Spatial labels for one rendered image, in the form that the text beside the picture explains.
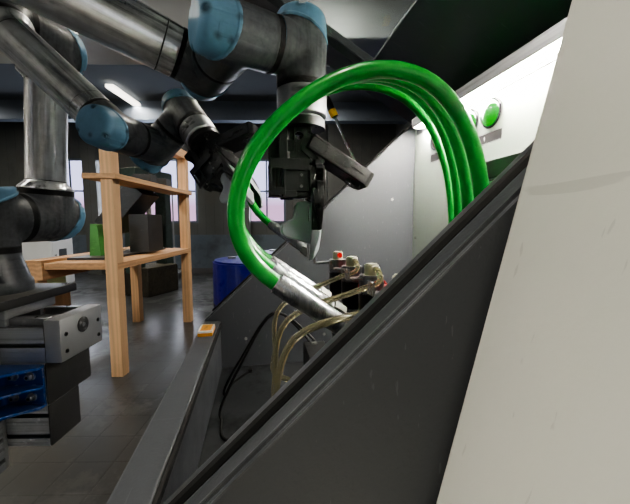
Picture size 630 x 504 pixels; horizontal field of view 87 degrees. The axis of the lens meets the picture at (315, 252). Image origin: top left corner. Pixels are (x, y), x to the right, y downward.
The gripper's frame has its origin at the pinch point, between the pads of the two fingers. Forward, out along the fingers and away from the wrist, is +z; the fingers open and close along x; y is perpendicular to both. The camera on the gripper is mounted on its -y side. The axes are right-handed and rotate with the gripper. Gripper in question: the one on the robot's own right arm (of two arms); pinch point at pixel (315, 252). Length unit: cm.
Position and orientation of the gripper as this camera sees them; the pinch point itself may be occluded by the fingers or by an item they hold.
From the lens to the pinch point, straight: 52.6
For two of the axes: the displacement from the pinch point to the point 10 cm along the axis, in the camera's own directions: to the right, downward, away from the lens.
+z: 0.0, 10.0, 0.9
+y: -9.9, 0.1, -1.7
